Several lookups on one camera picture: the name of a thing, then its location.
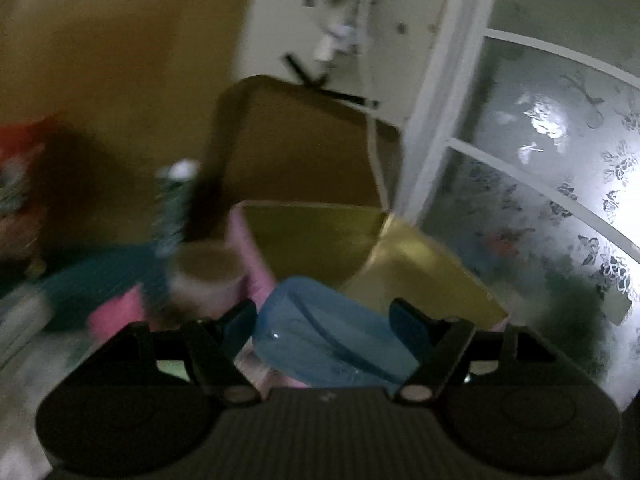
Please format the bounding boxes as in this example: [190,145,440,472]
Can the blue soft pouch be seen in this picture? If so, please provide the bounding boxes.
[253,276,418,392]

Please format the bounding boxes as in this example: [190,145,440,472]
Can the pink knitted soft toy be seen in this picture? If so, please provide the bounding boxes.
[87,284,148,342]

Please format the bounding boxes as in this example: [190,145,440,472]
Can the white paper cup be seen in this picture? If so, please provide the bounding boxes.
[168,240,246,318]

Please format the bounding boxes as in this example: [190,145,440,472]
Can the pink tin box gold interior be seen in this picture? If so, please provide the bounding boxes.
[227,202,508,330]

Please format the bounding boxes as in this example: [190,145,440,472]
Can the teal knitted cloth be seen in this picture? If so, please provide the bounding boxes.
[40,244,169,333]

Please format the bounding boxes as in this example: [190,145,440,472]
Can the green drink carton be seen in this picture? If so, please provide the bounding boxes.
[154,158,201,258]

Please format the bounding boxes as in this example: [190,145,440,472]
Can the frosted floral glass door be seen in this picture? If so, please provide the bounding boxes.
[395,0,639,408]

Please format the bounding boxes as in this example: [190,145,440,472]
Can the large brown cardboard panel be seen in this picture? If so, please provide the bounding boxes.
[0,0,260,221]

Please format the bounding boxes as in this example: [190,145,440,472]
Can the white power cable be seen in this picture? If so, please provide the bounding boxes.
[359,0,392,212]

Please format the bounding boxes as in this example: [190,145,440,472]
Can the white wall charger plug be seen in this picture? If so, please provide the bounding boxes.
[314,0,358,65]

